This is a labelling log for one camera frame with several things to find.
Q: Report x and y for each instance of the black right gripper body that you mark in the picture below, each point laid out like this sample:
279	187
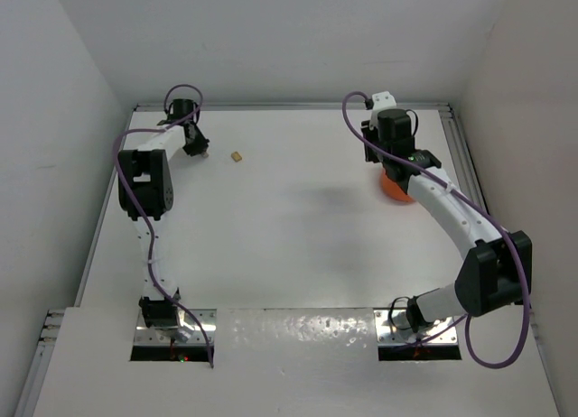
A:
193	137

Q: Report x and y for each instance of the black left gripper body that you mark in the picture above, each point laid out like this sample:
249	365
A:
372	136

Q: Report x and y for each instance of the tan small eraser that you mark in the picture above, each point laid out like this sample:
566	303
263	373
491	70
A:
236	156

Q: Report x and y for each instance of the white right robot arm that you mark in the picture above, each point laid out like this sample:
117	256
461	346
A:
146	194

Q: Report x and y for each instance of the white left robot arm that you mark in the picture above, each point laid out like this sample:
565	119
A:
496	266

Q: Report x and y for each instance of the orange round divided container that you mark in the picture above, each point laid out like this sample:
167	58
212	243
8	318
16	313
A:
392	190

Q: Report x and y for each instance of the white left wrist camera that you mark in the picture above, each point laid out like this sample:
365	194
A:
378	102

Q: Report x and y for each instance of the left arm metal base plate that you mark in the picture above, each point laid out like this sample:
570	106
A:
185	333

